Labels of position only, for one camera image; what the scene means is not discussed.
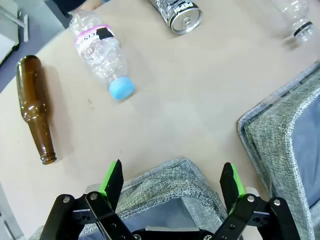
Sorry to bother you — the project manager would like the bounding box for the grey fabric basket bottle sign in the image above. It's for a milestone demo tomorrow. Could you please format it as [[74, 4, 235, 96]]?
[[28, 156, 251, 240]]

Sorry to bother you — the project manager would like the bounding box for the grey fabric basket plastic sign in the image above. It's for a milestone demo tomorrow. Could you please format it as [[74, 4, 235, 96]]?
[[236, 59, 320, 240]]

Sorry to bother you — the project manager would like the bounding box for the person's right hand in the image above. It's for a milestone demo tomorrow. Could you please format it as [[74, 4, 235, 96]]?
[[82, 0, 106, 11]]

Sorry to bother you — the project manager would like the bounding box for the white furniture frame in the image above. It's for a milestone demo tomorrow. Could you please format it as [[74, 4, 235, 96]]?
[[0, 0, 30, 66]]

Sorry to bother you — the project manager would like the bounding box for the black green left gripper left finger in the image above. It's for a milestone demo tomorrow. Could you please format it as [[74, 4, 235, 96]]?
[[38, 158, 136, 240]]

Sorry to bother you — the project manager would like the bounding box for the brown glass bottle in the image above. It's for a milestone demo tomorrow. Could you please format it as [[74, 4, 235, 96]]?
[[15, 55, 58, 166]]

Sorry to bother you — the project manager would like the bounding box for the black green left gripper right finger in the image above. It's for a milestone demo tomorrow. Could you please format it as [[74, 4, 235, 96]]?
[[212, 161, 301, 240]]

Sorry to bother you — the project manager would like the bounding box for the clear plastic bottle black ring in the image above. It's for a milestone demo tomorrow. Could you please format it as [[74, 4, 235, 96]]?
[[271, 0, 316, 43]]

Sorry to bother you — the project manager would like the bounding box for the water bottle blue cap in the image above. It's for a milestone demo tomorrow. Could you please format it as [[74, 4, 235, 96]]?
[[69, 10, 136, 101]]

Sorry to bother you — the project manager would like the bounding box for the person in dark shirt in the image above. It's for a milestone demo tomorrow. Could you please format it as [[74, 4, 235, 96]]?
[[50, 0, 77, 17]]

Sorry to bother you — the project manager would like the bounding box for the black Pepsi can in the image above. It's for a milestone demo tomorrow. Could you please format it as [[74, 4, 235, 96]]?
[[148, 0, 203, 35]]

